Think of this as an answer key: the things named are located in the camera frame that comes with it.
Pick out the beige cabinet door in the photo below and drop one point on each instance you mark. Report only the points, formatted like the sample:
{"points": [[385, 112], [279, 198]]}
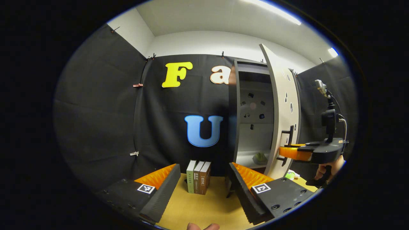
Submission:
{"points": [[278, 105]]}

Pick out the silver cloth clip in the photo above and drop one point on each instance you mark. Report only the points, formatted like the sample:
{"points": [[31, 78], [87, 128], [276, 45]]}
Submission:
{"points": [[134, 153]]}

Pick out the black backdrop cloth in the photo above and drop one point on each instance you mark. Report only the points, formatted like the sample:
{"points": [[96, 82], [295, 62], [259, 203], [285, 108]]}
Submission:
{"points": [[96, 127]]}

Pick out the copper cloth clip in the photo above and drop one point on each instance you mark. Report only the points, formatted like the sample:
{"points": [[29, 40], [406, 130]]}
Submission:
{"points": [[138, 85]]}

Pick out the olive brown book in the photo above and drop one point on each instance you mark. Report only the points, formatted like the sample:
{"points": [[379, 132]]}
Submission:
{"points": [[196, 182]]}

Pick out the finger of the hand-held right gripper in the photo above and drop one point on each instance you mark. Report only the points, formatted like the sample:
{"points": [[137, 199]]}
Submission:
{"points": [[294, 152]]}

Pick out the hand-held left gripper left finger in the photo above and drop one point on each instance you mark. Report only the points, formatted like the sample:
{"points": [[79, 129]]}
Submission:
{"points": [[164, 198]]}

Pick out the pale green bottle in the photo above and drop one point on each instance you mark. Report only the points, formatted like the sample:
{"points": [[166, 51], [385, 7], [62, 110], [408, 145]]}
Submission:
{"points": [[260, 158]]}

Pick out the green book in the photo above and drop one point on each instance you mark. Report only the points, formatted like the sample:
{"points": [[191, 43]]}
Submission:
{"points": [[190, 179]]}

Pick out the long ceiling light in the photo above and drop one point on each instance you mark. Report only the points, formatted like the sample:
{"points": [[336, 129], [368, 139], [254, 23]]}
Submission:
{"points": [[278, 11]]}

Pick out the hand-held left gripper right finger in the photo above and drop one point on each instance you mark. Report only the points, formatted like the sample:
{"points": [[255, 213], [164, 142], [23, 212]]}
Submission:
{"points": [[244, 198]]}

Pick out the green and white plush toy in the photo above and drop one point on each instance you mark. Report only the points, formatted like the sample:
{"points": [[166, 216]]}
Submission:
{"points": [[289, 175]]}

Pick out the small ceiling light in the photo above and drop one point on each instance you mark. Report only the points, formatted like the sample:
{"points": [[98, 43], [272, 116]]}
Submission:
{"points": [[333, 52]]}

